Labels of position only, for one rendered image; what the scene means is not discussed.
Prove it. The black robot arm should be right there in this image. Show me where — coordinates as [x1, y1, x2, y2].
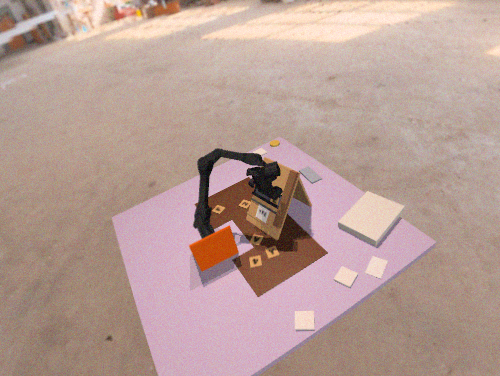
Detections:
[193, 148, 281, 240]

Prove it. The grey flat rectangular tile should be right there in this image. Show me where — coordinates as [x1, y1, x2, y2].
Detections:
[299, 166, 322, 184]

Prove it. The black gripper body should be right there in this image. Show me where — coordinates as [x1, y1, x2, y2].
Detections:
[248, 176, 283, 200]

